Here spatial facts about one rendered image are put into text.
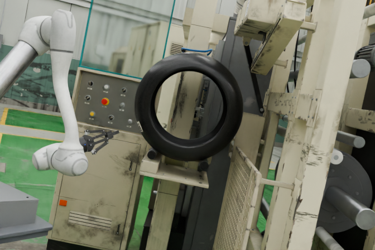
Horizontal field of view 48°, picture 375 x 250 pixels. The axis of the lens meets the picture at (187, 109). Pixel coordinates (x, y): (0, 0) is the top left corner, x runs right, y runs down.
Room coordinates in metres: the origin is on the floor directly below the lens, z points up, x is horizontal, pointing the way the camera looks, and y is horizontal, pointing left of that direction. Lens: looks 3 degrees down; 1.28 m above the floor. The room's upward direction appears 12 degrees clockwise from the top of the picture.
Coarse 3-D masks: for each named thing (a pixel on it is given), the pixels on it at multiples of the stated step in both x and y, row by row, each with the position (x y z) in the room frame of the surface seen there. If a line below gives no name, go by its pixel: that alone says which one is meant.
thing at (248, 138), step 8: (248, 120) 2.47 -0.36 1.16; (256, 120) 2.47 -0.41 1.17; (264, 120) 2.47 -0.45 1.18; (240, 128) 2.47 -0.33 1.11; (248, 128) 2.47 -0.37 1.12; (256, 128) 2.47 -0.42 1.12; (240, 136) 2.47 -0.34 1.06; (248, 136) 2.47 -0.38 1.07; (256, 136) 2.47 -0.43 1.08; (232, 144) 2.58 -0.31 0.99; (240, 144) 2.47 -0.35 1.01; (248, 144) 2.47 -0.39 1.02; (256, 144) 2.47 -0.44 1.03; (232, 152) 2.47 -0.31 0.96; (248, 152) 2.47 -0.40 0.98; (256, 152) 2.47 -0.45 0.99; (232, 160) 2.47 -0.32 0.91; (240, 160) 2.47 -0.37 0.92
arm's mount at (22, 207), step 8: (0, 184) 1.72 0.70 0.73; (0, 192) 1.60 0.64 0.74; (8, 192) 1.62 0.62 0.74; (16, 192) 1.64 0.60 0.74; (0, 200) 1.48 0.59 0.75; (8, 200) 1.50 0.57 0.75; (16, 200) 1.53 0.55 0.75; (24, 200) 1.55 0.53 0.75; (32, 200) 1.58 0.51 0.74; (0, 208) 1.48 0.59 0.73; (8, 208) 1.50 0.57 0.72; (16, 208) 1.53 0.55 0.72; (24, 208) 1.55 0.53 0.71; (32, 208) 1.58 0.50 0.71; (0, 216) 1.48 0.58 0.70; (8, 216) 1.51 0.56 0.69; (16, 216) 1.53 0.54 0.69; (24, 216) 1.56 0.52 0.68; (32, 216) 1.59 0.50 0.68; (0, 224) 1.49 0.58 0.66; (8, 224) 1.51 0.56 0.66; (16, 224) 1.54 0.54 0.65
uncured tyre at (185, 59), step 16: (160, 64) 2.19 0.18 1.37; (176, 64) 2.17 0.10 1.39; (192, 64) 2.16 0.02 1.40; (208, 64) 2.17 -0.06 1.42; (144, 80) 2.19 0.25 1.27; (160, 80) 2.16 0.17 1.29; (224, 80) 2.17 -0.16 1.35; (144, 96) 2.17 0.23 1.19; (224, 96) 2.44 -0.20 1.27; (240, 96) 2.20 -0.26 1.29; (144, 112) 2.17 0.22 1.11; (224, 112) 2.44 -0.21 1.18; (240, 112) 2.19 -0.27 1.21; (144, 128) 2.18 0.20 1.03; (160, 128) 2.44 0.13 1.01; (224, 128) 2.16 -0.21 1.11; (160, 144) 2.17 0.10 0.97; (176, 144) 2.18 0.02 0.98; (192, 144) 2.44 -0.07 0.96; (208, 144) 2.16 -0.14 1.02; (224, 144) 2.19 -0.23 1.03; (192, 160) 2.20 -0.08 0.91
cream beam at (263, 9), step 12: (252, 0) 1.92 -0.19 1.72; (264, 0) 1.92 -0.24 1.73; (276, 0) 1.92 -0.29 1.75; (300, 0) 1.92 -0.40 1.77; (240, 12) 2.36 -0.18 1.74; (252, 12) 1.92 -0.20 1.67; (264, 12) 1.92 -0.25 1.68; (276, 12) 1.92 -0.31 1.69; (240, 24) 2.20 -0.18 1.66; (252, 24) 2.03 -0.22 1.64; (264, 24) 1.97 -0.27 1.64; (240, 36) 2.52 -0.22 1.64; (252, 36) 2.42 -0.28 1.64
